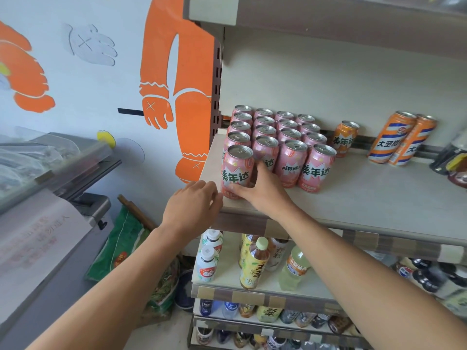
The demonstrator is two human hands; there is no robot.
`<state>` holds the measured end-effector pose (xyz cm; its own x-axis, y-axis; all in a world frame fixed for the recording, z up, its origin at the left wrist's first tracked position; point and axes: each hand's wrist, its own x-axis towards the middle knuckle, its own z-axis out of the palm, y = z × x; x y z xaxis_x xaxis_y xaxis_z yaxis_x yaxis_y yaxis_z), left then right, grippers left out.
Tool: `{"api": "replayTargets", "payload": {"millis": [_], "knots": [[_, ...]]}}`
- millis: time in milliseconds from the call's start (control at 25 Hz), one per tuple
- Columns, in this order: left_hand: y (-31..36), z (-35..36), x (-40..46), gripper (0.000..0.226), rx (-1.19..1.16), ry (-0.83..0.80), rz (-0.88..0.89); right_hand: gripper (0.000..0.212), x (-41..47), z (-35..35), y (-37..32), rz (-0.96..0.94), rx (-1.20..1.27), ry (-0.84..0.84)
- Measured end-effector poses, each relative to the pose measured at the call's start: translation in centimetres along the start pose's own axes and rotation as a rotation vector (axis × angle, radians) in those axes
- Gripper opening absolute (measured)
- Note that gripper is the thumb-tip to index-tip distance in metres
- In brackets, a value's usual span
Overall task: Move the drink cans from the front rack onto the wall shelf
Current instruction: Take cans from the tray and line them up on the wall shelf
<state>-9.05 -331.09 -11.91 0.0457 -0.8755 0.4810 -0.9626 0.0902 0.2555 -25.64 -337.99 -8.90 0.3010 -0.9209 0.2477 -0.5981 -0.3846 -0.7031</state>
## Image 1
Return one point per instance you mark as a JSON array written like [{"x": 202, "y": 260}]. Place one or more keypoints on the person's left hand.
[{"x": 193, "y": 211}]

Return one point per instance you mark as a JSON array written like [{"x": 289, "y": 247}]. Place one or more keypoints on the person's right hand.
[{"x": 268, "y": 196}]

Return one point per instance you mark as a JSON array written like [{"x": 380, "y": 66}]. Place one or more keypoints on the row of red cans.
[{"x": 292, "y": 164}]

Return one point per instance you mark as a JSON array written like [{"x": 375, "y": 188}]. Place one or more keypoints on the pink can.
[{"x": 237, "y": 160}]

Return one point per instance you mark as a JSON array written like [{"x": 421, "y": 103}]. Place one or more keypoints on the small orange can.
[{"x": 344, "y": 142}]

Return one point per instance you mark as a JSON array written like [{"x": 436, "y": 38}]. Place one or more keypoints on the person's left forearm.
[{"x": 109, "y": 298}]

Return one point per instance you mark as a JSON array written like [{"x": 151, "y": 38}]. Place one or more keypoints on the person's right forearm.
[{"x": 383, "y": 287}]

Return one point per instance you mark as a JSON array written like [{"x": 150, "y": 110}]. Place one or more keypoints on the tall orange striped can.
[
  {"x": 416, "y": 140},
  {"x": 388, "y": 142}
]

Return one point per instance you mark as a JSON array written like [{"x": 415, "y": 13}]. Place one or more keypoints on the wooden stick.
[{"x": 136, "y": 213}]

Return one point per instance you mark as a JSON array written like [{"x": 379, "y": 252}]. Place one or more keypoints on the cluster of white milk bottles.
[{"x": 206, "y": 267}]

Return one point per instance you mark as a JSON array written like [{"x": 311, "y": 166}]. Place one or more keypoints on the small clear bottle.
[{"x": 278, "y": 255}]

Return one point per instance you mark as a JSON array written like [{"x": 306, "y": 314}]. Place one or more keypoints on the yellow label tea bottle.
[{"x": 253, "y": 269}]

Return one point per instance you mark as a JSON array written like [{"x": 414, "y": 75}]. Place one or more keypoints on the pale green drink bottle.
[{"x": 293, "y": 269}]

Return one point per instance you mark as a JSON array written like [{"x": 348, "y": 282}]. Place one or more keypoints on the clear round disc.
[{"x": 131, "y": 153}]

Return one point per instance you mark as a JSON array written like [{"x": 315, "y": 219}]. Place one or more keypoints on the steel counter machine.
[{"x": 91, "y": 207}]

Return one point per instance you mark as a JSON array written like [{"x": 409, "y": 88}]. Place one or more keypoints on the yellow round disc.
[{"x": 106, "y": 138}]

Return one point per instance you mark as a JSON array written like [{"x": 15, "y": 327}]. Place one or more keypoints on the rows of small bottles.
[{"x": 270, "y": 314}]

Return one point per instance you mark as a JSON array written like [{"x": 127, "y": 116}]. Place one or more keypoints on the clear food display cover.
[{"x": 54, "y": 167}]

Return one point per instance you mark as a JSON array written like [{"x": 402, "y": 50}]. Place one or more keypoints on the white paper notice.
[{"x": 36, "y": 244}]

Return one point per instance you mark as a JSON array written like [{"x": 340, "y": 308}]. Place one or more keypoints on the group of capped tea bottles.
[{"x": 427, "y": 280}]

